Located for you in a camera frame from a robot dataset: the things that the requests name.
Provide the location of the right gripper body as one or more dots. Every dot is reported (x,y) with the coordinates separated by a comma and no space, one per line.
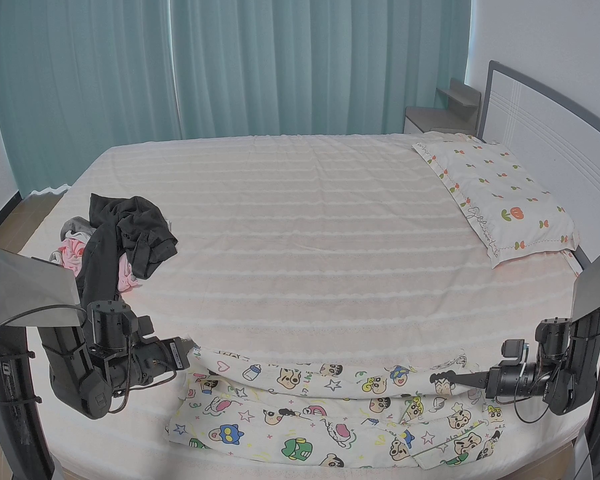
(515,380)

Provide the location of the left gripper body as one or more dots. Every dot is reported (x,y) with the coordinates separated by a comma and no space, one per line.
(162,355)

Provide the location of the white printed pyjama top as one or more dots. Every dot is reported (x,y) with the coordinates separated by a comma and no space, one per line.
(330,418)

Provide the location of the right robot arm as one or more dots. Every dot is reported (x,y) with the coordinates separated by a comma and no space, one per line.
(597,288)

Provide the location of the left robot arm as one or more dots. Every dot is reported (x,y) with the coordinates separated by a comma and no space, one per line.
(25,288)

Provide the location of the pile of clothes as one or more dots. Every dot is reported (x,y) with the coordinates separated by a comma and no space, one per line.
(105,238)

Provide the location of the bed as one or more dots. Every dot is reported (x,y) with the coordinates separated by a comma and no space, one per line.
(305,218)

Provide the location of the white printed pillow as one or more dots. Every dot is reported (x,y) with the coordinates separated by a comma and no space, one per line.
(500,193)

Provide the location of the grey bedside table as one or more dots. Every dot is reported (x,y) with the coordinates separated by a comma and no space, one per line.
(440,118)

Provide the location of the blue-green curtain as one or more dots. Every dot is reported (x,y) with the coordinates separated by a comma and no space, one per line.
(330,43)
(90,68)

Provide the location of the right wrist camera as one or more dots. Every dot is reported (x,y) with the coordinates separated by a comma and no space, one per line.
(514,351)

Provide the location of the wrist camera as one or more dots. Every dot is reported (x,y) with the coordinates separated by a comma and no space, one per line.
(142,327)
(514,351)

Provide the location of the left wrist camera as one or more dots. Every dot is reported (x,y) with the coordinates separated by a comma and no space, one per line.
(142,327)

